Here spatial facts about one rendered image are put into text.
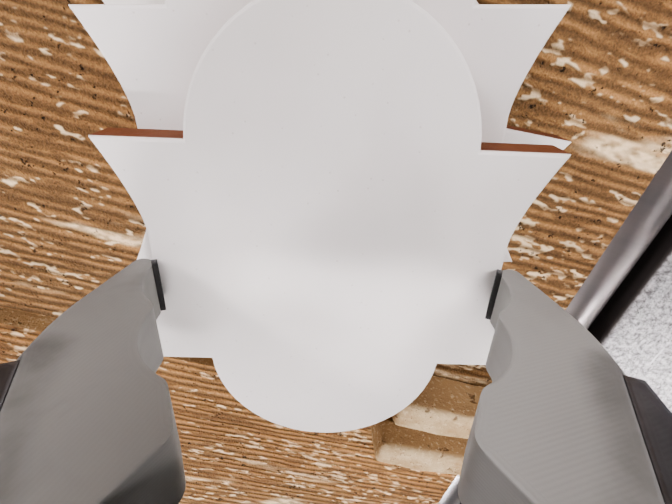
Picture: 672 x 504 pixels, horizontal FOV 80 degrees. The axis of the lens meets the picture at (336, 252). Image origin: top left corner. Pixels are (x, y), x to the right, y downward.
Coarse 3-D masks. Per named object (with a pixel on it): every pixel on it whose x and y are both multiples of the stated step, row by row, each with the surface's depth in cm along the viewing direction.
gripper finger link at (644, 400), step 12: (636, 384) 8; (636, 396) 7; (648, 396) 7; (636, 408) 7; (648, 408) 7; (660, 408) 7; (648, 420) 7; (660, 420) 7; (648, 432) 7; (660, 432) 7; (648, 444) 7; (660, 444) 7; (660, 456) 6; (660, 468) 6; (660, 480) 6
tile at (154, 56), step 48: (192, 0) 10; (240, 0) 10; (432, 0) 10; (144, 48) 10; (192, 48) 10; (480, 48) 10; (528, 48) 10; (144, 96) 11; (480, 96) 11; (144, 240) 13
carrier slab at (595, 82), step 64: (0, 0) 14; (64, 0) 14; (512, 0) 14; (576, 0) 14; (640, 0) 14; (0, 64) 15; (64, 64) 15; (576, 64) 15; (640, 64) 15; (0, 128) 16; (64, 128) 16; (576, 128) 16; (640, 128) 16; (0, 192) 17; (64, 192) 17; (576, 192) 17; (640, 192) 17; (0, 256) 19; (64, 256) 19; (128, 256) 19; (512, 256) 19; (576, 256) 19
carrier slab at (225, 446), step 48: (0, 336) 21; (192, 384) 22; (192, 432) 24; (240, 432) 24; (288, 432) 24; (336, 432) 24; (192, 480) 26; (240, 480) 26; (288, 480) 26; (336, 480) 26; (384, 480) 26; (432, 480) 26
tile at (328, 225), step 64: (256, 0) 9; (320, 0) 9; (384, 0) 9; (256, 64) 9; (320, 64) 10; (384, 64) 10; (448, 64) 10; (128, 128) 11; (192, 128) 10; (256, 128) 10; (320, 128) 10; (384, 128) 10; (448, 128) 10; (128, 192) 11; (192, 192) 11; (256, 192) 11; (320, 192) 11; (384, 192) 11; (448, 192) 11; (512, 192) 11; (192, 256) 12; (256, 256) 12; (320, 256) 12; (384, 256) 12; (448, 256) 12; (192, 320) 13; (256, 320) 13; (320, 320) 13; (384, 320) 13; (448, 320) 13; (256, 384) 14; (320, 384) 14; (384, 384) 14
